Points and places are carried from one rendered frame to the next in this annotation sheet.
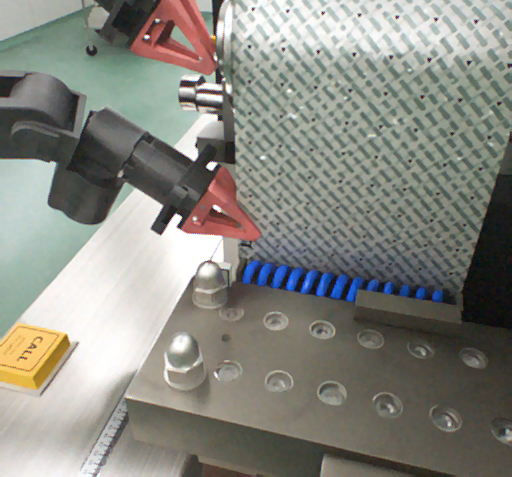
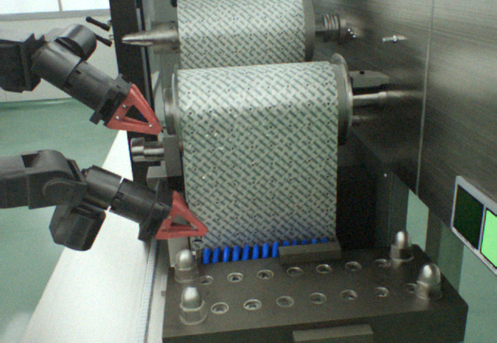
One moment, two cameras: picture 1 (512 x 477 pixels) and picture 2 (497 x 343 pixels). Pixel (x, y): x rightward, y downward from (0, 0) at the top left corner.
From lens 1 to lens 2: 32 cm
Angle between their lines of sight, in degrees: 22
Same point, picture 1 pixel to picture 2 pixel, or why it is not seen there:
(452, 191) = (316, 174)
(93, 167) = (86, 208)
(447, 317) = (333, 248)
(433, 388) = (338, 284)
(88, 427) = not seen: outside the picture
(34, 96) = (54, 162)
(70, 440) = not seen: outside the picture
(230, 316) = (204, 284)
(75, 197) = (75, 231)
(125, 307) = (102, 321)
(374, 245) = (279, 219)
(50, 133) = (71, 184)
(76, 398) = not seen: outside the picture
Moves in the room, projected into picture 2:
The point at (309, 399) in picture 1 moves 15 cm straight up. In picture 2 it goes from (274, 307) to (271, 206)
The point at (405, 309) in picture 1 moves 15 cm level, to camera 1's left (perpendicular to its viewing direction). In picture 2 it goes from (309, 250) to (215, 273)
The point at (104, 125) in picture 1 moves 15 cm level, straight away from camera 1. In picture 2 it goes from (97, 176) to (61, 151)
